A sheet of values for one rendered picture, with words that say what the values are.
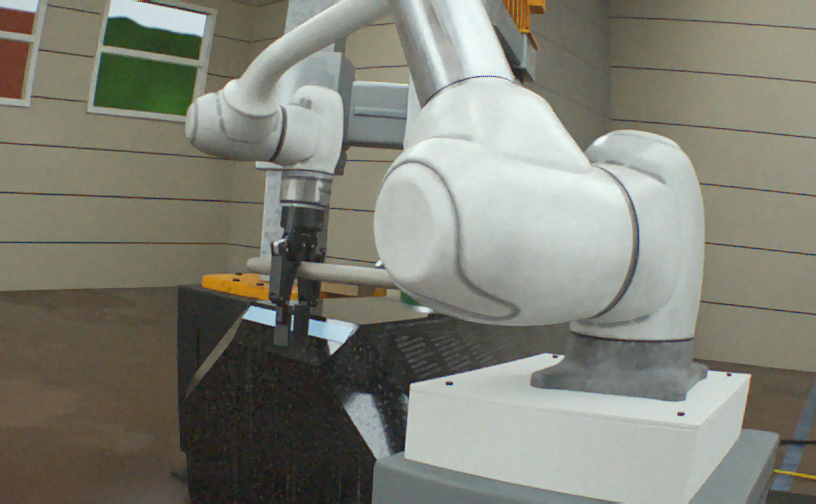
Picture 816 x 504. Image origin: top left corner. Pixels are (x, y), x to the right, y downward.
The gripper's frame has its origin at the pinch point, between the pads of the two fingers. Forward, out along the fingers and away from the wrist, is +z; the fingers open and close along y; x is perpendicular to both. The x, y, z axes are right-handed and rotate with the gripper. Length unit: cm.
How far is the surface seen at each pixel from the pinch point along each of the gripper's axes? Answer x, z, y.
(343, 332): 5.4, 1.9, 24.4
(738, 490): -82, 8, -34
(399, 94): 55, -69, 118
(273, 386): 19.6, 15.7, 21.0
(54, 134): 594, -109, 324
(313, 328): 13.2, 2.3, 25.1
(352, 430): -2.6, 20.2, 18.1
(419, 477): -49, 9, -43
